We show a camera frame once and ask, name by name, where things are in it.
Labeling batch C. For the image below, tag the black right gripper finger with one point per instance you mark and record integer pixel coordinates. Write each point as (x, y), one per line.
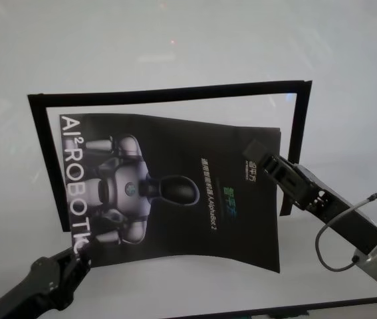
(255, 151)

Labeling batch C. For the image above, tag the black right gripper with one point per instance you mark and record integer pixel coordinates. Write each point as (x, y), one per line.
(347, 221)

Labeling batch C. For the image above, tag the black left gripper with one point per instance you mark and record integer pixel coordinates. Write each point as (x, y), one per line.
(52, 276)

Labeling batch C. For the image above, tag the black robot print poster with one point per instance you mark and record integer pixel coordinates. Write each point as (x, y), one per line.
(191, 226)

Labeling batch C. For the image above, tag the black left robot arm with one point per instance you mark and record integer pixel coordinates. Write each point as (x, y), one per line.
(5, 305)

